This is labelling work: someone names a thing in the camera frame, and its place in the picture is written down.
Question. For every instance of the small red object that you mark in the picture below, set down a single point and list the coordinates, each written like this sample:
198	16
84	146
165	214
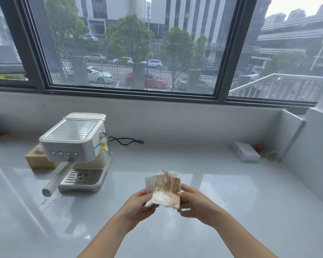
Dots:
259	148

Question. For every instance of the white espresso machine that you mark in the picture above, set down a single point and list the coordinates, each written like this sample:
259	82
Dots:
75	142

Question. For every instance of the grey metal stair railing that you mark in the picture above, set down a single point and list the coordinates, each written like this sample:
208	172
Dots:
282	85

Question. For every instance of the red car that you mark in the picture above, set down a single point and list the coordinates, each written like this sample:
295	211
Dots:
150	80

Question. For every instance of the light wooden box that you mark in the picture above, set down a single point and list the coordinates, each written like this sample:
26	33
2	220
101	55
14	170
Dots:
36	159

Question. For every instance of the person's right thumb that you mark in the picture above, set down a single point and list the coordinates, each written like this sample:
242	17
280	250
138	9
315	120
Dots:
189	189

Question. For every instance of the person's left thumb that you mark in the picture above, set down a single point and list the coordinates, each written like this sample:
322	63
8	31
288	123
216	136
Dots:
144	193

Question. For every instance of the clear glass cup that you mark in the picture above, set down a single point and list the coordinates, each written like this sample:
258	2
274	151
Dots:
273	156

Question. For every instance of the brown stained white tissue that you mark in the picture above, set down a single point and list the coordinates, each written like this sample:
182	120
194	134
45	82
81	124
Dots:
165	189

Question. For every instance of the person's left forearm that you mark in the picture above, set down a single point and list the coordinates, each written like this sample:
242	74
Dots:
105	239

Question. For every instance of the person's right forearm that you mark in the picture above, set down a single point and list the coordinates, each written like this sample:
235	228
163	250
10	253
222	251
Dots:
239	236

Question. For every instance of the white car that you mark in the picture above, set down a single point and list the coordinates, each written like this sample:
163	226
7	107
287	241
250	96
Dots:
101	75

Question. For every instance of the person's right hand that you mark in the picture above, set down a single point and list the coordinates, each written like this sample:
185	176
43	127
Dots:
199	208

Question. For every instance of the white tissue pack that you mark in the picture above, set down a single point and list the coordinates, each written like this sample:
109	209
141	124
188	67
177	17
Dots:
246	152

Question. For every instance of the dark window frame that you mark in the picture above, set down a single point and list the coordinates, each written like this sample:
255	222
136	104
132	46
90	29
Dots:
227	61

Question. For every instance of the person's left hand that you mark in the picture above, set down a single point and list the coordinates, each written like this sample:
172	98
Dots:
134	209

